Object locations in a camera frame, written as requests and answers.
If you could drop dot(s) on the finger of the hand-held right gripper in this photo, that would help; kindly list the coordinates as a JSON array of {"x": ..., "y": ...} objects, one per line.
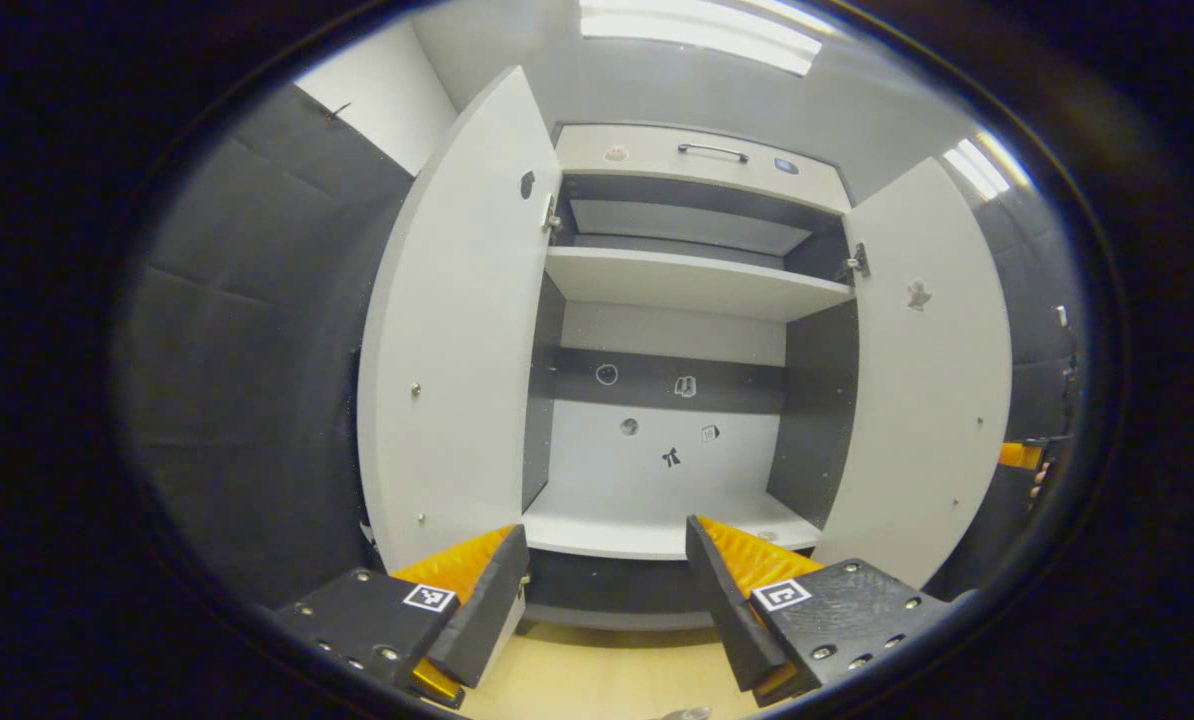
[{"x": 1019, "y": 456}]

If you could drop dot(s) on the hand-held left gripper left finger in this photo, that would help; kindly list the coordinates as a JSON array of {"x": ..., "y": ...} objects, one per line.
[{"x": 477, "y": 610}]

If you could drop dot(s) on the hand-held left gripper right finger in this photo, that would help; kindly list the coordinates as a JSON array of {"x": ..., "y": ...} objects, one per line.
[{"x": 732, "y": 610}]

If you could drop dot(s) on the white cabinet door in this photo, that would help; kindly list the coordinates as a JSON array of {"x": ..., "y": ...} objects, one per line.
[
  {"x": 922, "y": 420},
  {"x": 457, "y": 350}
]

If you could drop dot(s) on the metal door hinge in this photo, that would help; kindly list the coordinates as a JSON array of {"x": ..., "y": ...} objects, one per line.
[
  {"x": 551, "y": 212},
  {"x": 855, "y": 263}
]

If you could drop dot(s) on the small ceiling light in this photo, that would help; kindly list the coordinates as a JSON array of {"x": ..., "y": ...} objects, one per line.
[{"x": 977, "y": 168}]

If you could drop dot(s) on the black backdrop cloth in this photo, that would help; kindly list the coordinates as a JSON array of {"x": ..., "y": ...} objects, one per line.
[{"x": 247, "y": 350}]

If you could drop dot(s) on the long ceiling light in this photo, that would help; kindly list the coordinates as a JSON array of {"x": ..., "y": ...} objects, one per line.
[{"x": 702, "y": 30}]

